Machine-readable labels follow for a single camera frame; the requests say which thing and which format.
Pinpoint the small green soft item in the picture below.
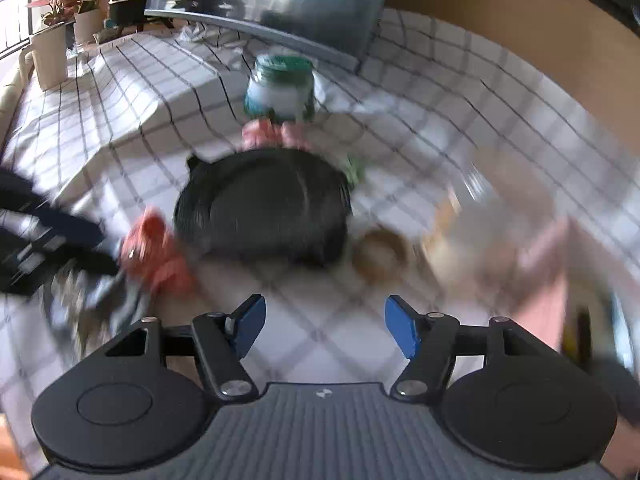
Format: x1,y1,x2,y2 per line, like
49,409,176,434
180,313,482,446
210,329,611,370
345,156,367,187

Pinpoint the glass jar with cream contents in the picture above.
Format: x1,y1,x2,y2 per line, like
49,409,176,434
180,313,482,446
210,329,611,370
425,147,547,287

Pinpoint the white pitcher plant pot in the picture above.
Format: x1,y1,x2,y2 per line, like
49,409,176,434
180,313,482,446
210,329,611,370
19,21,69,92

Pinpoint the round black pan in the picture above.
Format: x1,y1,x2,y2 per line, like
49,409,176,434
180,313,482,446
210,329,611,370
172,147,353,267

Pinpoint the green-lidded glass jar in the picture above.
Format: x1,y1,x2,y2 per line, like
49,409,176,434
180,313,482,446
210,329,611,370
244,54,317,123

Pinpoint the black computer monitor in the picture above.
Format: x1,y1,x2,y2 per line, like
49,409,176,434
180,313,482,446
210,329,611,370
144,0,398,74

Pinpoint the green potted plant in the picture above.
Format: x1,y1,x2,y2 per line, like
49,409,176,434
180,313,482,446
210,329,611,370
74,0,117,47

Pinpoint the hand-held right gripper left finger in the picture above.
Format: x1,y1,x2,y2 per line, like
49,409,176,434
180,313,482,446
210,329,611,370
107,294,267,402

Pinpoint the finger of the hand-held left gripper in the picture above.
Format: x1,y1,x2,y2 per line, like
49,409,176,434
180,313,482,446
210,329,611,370
32,204,108,251
50,247,122,277

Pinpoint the pink soft toy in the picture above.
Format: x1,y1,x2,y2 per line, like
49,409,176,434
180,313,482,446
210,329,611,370
241,117,313,152

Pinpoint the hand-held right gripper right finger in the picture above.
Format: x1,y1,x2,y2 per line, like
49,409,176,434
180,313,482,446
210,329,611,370
385,295,548,402

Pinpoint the pink cardboard box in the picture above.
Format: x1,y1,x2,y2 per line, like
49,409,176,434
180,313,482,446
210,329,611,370
500,215,633,361

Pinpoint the white grid-pattern tablecloth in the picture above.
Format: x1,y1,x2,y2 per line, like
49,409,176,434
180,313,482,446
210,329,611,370
0,7,640,480

